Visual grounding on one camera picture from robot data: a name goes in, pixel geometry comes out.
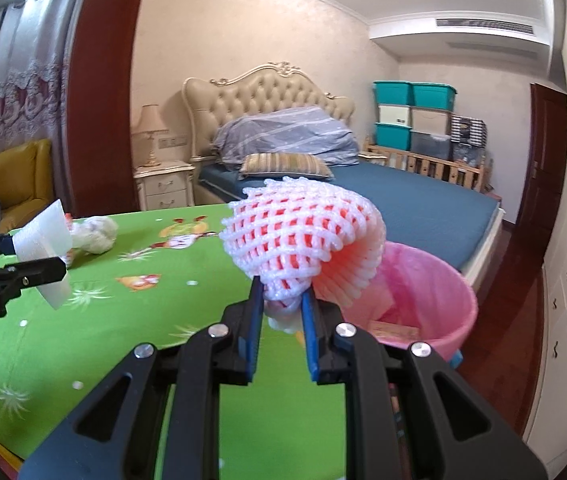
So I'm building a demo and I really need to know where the yellow leather armchair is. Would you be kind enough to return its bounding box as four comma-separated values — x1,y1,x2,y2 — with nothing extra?
0,139,64,228

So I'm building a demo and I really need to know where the white crumpled plastic bag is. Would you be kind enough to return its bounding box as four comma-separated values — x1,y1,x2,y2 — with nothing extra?
70,215,119,256

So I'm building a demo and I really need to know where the brown wooden door frame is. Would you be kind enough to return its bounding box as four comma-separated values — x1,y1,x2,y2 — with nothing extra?
66,0,152,218

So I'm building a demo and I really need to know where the blue striped duvet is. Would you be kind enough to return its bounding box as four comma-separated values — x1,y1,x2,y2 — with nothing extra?
212,106,360,168

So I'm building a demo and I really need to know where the pink plastic bin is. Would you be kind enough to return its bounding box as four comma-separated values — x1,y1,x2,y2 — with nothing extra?
313,241,479,361

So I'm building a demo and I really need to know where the white storage box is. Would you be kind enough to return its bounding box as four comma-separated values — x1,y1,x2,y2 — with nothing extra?
377,104,414,126

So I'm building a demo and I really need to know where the grey storage box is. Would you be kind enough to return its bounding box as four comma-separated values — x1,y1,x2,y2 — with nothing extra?
408,130,451,162

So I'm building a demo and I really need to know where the pink bin liner bag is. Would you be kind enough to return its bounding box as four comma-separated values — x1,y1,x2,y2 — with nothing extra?
373,242,464,331

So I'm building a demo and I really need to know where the beige table lamp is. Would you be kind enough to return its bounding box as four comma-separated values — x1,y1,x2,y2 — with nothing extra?
131,104,168,168

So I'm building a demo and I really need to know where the teal storage box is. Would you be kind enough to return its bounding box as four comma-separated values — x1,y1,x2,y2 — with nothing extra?
373,80,414,107
374,122,413,151
411,82,458,111

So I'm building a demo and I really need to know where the cream nightstand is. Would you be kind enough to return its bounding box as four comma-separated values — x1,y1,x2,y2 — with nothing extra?
132,161,195,211

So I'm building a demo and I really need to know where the ceiling air vent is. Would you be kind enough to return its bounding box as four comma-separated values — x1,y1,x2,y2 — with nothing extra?
436,17,535,37

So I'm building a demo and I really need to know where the pink white foam net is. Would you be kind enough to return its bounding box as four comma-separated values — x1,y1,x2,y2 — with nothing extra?
218,176,385,333

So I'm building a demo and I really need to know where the dark brown door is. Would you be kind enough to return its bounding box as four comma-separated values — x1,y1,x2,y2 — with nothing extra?
516,82,567,238

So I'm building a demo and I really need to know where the patterned purple curtain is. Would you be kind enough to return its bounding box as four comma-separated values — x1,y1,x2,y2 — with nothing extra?
0,0,89,201

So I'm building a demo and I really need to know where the beige storage box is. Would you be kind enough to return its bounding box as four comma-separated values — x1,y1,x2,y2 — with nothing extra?
410,106,451,136

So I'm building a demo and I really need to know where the white foam sheet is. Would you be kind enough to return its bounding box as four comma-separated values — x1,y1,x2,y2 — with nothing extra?
11,199,74,311

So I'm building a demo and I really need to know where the black striped box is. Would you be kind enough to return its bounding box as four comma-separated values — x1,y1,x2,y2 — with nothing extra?
451,114,487,145

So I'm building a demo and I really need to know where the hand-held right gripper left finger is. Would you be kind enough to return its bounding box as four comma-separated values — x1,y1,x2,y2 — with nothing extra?
18,276,264,480

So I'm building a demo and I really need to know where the bed with blue sheet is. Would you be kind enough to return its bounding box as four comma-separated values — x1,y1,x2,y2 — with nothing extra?
198,157,504,291

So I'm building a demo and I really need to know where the green printed tablecloth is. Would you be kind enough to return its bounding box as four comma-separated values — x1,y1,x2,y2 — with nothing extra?
0,204,364,480

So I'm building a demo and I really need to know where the beige tufted headboard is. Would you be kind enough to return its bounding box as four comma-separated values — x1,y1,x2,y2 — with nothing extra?
182,62,355,163

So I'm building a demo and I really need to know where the striped brown pillow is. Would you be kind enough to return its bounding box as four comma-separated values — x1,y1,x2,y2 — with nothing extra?
240,153,335,182

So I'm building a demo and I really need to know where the wooden crib rail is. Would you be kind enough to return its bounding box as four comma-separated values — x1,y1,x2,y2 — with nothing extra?
362,136,495,192

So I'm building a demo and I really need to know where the brown cardboard piece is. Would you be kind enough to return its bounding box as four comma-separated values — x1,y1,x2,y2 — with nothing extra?
369,321,420,341

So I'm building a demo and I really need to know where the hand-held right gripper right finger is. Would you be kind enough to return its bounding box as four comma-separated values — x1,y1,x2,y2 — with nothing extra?
301,290,548,480

